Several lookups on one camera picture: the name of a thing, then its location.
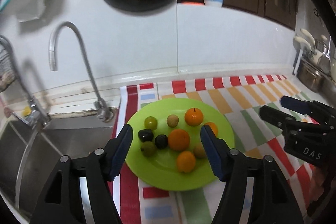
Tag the large steel pot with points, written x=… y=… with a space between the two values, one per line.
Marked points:
x=308 y=73

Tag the small yellow sponge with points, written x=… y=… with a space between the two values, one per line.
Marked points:
x=27 y=110

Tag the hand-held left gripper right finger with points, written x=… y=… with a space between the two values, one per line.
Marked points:
x=212 y=153

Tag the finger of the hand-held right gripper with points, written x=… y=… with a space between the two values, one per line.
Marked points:
x=291 y=104
x=273 y=115

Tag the steel skimmer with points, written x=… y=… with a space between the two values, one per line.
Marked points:
x=325 y=61

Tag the pull-down spring faucet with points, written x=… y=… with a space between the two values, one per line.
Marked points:
x=15 y=69

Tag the gooseneck steel faucet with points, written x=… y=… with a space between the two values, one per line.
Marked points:
x=78 y=37

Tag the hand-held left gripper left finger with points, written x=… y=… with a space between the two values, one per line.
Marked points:
x=122 y=150

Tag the green grape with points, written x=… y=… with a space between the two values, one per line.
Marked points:
x=150 y=122

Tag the small orange tangerine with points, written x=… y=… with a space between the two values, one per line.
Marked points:
x=213 y=127
x=186 y=162

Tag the steel sink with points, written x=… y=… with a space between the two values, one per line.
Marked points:
x=15 y=161

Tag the black scissors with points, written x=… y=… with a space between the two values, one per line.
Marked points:
x=316 y=13

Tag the green plate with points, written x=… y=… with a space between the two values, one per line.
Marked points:
x=157 y=174

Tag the green fruit with dark mark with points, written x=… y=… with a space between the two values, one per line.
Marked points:
x=148 y=149

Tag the orange tangerine with stem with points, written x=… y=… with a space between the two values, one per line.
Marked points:
x=194 y=117

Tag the large orange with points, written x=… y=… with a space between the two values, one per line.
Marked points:
x=179 y=139

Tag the tan round fruit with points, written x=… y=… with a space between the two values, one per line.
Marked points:
x=199 y=151
x=172 y=121

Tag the striped colourful cloth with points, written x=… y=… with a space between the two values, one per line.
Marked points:
x=249 y=98

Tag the dark purple plum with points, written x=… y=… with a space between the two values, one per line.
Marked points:
x=146 y=135
x=161 y=141

